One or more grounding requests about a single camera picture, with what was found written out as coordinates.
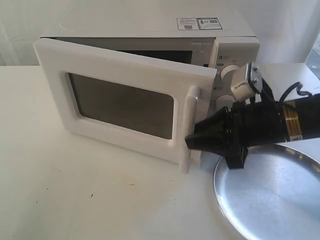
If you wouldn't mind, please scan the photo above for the white microwave door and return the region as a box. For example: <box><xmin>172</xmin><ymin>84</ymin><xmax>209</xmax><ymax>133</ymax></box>
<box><xmin>34</xmin><ymin>38</ymin><xmax>217</xmax><ymax>174</ymax></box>

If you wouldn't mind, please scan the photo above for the upper white control knob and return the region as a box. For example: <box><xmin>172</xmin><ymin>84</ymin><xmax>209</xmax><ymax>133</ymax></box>
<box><xmin>220</xmin><ymin>64</ymin><xmax>241</xmax><ymax>81</ymax></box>

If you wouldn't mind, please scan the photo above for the white control knob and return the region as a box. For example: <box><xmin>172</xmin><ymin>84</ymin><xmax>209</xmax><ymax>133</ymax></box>
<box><xmin>220</xmin><ymin>64</ymin><xmax>241</xmax><ymax>81</ymax></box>
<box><xmin>214</xmin><ymin>94</ymin><xmax>235</xmax><ymax>110</ymax></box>

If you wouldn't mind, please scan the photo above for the lower white control knob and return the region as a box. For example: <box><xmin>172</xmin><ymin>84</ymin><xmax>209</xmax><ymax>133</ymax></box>
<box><xmin>214</xmin><ymin>94</ymin><xmax>235</xmax><ymax>110</ymax></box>

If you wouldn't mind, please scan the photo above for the white microwave oven body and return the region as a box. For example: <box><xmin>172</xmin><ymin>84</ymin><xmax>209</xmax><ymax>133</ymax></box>
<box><xmin>38</xmin><ymin>0</ymin><xmax>260</xmax><ymax>119</ymax></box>

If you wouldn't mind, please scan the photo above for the round steel tray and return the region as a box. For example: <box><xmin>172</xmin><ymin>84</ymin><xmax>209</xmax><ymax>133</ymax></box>
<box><xmin>212</xmin><ymin>144</ymin><xmax>320</xmax><ymax>240</ymax></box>

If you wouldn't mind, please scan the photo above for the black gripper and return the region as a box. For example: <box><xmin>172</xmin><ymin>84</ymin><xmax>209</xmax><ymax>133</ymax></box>
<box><xmin>185</xmin><ymin>101</ymin><xmax>288</xmax><ymax>169</ymax></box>

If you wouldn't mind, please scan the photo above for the dark robot arm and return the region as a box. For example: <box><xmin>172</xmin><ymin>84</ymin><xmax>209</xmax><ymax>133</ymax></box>
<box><xmin>185</xmin><ymin>94</ymin><xmax>320</xmax><ymax>169</ymax></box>

